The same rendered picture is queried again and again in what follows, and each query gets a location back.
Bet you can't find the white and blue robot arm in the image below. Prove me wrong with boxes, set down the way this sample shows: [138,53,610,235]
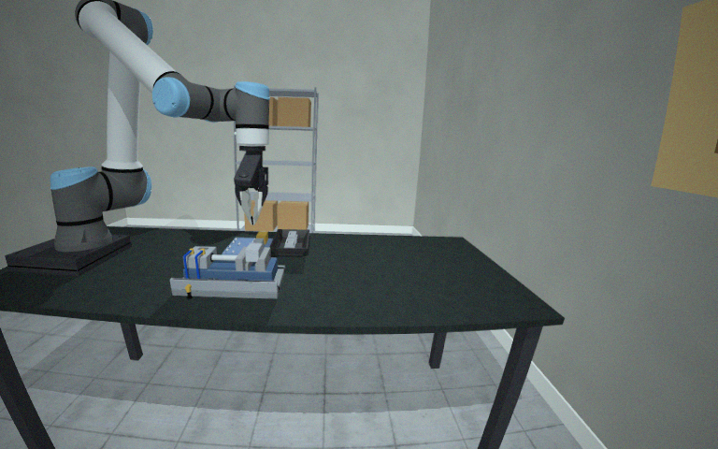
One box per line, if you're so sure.
[50,0,270,252]

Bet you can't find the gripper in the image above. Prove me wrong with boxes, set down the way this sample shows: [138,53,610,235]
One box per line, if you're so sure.
[235,146,268,225]

